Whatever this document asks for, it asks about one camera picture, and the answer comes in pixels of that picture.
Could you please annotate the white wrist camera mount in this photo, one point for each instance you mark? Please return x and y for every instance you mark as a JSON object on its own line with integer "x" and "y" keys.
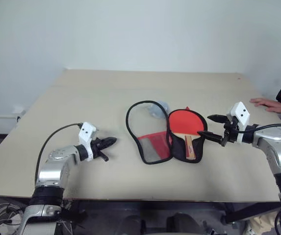
{"x": 240, "y": 112}
{"x": 86, "y": 132}

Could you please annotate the clear plastic bag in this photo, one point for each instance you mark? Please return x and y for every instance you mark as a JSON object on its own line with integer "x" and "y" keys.
{"x": 158, "y": 110}

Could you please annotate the red table tennis paddle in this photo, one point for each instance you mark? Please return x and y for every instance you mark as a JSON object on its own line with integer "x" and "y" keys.
{"x": 185, "y": 121}

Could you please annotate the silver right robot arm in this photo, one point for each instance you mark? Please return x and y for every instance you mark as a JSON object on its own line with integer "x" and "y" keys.
{"x": 275, "y": 144}

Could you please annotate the white wall socket box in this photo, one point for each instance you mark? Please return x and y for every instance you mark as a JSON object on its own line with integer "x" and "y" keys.
{"x": 18, "y": 113}

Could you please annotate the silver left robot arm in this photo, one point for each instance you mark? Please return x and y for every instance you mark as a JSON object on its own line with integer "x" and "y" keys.
{"x": 54, "y": 166}

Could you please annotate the black red paddle case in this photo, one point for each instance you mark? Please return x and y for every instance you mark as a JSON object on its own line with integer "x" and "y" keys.
{"x": 155, "y": 144}

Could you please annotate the beige fabric item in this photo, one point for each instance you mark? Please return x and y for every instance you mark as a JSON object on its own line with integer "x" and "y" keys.
{"x": 260, "y": 224}

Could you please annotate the person's bare hand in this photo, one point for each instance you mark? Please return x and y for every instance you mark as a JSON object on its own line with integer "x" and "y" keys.
{"x": 270, "y": 104}

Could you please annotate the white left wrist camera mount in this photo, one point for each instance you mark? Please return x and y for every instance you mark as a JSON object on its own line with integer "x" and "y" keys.
{"x": 86, "y": 132}

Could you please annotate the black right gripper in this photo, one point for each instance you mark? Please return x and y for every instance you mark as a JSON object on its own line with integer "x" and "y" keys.
{"x": 231, "y": 133}

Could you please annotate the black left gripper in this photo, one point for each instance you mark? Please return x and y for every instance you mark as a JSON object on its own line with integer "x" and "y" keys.
{"x": 97, "y": 148}

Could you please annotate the black table frame bar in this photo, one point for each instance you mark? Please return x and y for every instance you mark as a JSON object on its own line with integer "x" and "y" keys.
{"x": 253, "y": 212}

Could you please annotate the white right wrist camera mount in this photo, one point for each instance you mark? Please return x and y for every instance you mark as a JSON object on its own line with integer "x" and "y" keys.
{"x": 240, "y": 112}

